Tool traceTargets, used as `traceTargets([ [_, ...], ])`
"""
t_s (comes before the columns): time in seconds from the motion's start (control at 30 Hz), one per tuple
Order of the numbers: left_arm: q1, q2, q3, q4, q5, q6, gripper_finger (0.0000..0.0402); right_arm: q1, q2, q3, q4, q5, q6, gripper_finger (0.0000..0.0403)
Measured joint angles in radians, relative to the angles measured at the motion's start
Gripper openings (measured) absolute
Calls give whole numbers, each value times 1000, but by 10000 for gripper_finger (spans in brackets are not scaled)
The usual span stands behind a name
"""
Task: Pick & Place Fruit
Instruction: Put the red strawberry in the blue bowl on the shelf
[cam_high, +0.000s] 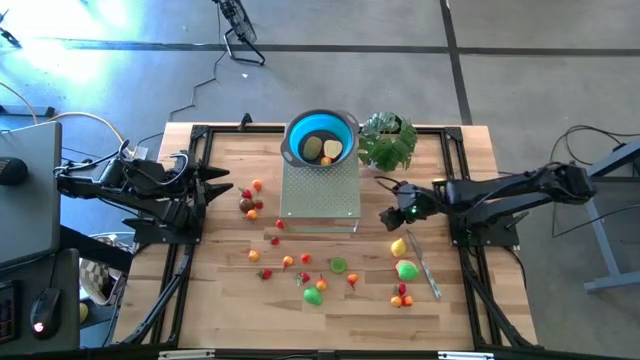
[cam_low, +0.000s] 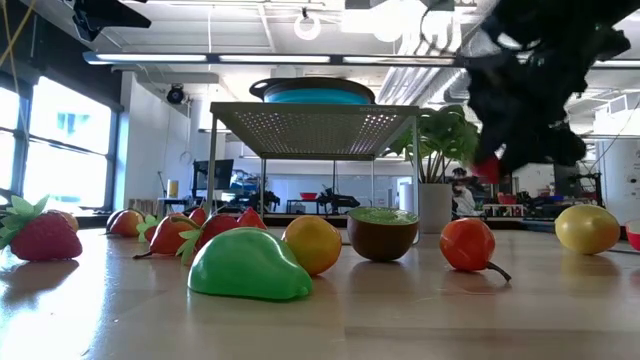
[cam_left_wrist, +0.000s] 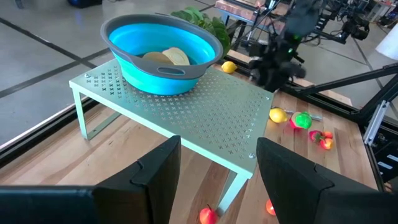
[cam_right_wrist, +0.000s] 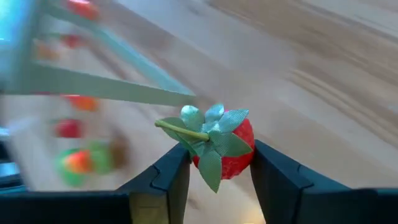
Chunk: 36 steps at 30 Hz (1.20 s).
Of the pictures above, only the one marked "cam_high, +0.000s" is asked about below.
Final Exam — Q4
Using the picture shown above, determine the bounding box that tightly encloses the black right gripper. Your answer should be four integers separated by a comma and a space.
378, 182, 437, 232

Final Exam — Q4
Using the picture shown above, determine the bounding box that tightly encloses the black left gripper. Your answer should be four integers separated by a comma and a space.
172, 160, 235, 211

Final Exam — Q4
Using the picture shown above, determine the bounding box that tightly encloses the green toy fruit half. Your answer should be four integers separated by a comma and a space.
397, 263, 421, 283

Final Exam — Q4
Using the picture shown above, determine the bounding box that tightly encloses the blue collapsible colander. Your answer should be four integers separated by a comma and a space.
279, 108, 361, 169

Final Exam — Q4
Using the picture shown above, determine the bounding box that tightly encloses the silver toy knife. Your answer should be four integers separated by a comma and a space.
405, 228, 443, 301

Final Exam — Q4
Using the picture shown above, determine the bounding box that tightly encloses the artificial potted monstera plant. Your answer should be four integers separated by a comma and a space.
357, 110, 419, 174

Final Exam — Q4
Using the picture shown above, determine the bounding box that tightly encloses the mint green perforated rack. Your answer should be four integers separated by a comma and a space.
278, 149, 362, 235

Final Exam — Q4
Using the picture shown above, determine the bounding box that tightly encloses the green toy pear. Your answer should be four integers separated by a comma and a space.
302, 285, 324, 308

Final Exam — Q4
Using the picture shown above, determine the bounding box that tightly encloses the checkered bag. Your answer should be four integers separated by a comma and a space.
78, 257, 119, 306

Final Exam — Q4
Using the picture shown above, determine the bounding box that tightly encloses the black floor fan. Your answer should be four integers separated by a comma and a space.
212, 0, 267, 67

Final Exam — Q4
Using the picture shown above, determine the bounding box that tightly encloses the black low desk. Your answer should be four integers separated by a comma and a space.
0, 248, 81, 357

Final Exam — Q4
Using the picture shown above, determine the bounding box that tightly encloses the grey desk top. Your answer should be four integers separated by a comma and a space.
0, 121, 64, 269

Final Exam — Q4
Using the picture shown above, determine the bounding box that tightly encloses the dark standing desk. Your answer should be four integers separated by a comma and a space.
0, 103, 56, 119

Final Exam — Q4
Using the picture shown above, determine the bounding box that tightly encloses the black mouse with red light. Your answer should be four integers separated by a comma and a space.
29, 287, 64, 341

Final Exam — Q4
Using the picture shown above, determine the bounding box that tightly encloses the black keyboard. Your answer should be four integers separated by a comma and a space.
0, 279, 21, 346

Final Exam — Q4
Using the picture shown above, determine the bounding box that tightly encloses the black floor cable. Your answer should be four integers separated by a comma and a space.
551, 202, 640, 239
134, 49, 226, 151
549, 123, 640, 166

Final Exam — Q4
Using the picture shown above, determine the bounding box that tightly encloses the yellow power cable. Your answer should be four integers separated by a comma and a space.
0, 79, 136, 151

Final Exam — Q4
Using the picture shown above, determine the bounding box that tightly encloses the silver metal bracket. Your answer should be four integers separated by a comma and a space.
157, 349, 216, 360
437, 351, 495, 360

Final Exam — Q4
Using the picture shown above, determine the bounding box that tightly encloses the grey metal desk frame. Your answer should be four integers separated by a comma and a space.
574, 139, 640, 294

